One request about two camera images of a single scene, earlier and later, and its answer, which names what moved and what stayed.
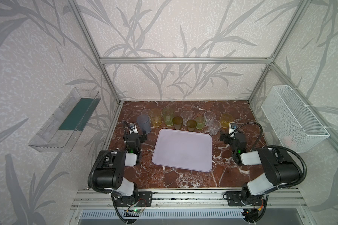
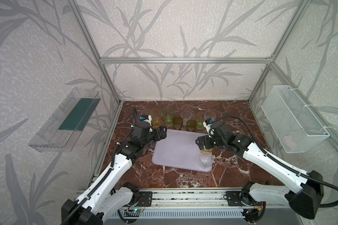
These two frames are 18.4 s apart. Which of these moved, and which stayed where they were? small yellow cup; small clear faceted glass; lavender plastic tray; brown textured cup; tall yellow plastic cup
Moved: small yellow cup; small clear faceted glass
Stayed: lavender plastic tray; brown textured cup; tall yellow plastic cup
